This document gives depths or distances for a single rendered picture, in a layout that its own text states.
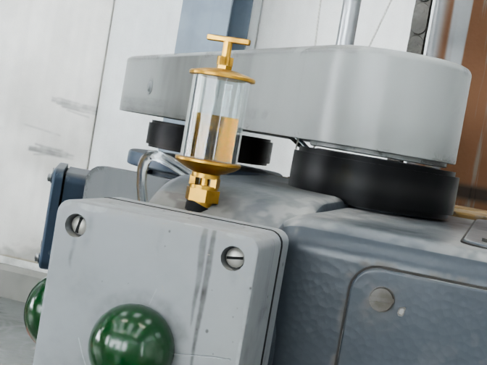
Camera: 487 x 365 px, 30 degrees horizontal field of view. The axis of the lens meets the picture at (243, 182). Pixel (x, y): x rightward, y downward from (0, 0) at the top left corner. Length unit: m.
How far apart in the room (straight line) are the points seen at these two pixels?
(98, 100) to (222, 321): 5.81
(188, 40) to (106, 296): 5.12
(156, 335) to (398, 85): 0.21
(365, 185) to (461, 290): 0.13
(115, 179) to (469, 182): 0.31
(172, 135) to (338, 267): 0.49
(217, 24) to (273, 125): 4.86
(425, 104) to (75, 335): 0.22
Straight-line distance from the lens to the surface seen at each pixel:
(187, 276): 0.31
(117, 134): 6.03
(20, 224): 6.35
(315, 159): 0.47
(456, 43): 0.84
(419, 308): 0.34
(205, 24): 5.40
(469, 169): 0.83
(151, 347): 0.30
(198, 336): 0.31
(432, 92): 0.46
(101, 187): 0.80
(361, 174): 0.45
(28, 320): 0.35
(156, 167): 0.81
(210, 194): 0.39
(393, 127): 0.46
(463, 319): 0.34
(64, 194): 0.82
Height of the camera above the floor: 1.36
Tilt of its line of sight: 3 degrees down
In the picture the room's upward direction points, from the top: 10 degrees clockwise
